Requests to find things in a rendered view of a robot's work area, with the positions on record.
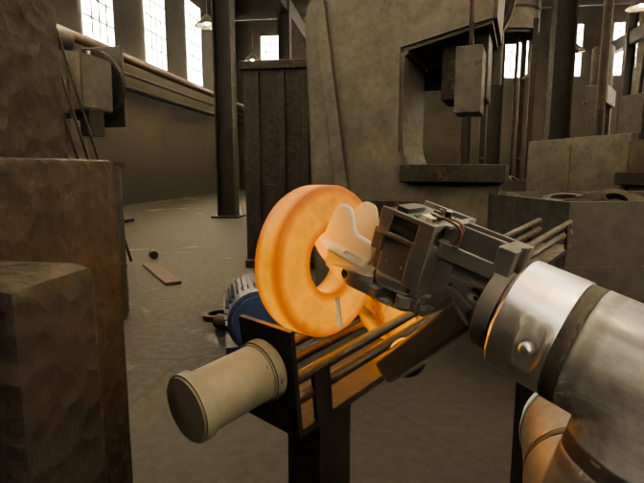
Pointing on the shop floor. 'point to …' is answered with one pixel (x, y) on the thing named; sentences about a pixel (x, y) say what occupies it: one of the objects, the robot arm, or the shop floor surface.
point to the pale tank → (525, 29)
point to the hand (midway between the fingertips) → (322, 241)
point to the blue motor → (243, 298)
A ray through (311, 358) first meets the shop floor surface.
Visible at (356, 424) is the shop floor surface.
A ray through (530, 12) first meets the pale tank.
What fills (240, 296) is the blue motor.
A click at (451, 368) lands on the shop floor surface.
